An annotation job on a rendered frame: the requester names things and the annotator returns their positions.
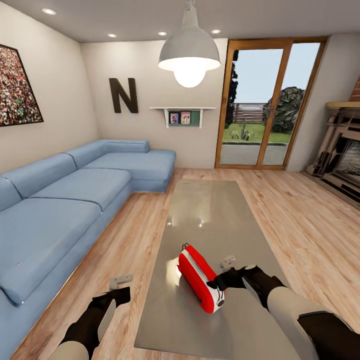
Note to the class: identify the decorative sign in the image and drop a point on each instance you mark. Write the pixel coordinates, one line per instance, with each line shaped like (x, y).
(117, 89)

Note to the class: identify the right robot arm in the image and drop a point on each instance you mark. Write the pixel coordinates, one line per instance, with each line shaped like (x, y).
(315, 332)

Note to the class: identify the room light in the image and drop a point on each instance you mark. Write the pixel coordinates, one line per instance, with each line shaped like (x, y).
(189, 41)

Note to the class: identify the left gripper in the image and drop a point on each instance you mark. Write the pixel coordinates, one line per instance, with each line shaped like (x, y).
(123, 294)

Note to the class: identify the radio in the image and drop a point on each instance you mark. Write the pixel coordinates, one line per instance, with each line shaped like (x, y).
(197, 272)

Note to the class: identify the coffee table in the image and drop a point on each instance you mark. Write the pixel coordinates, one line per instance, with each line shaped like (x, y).
(214, 217)

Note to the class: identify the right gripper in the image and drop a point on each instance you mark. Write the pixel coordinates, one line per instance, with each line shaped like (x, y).
(223, 281)

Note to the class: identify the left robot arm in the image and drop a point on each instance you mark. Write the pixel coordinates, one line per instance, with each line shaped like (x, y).
(84, 335)

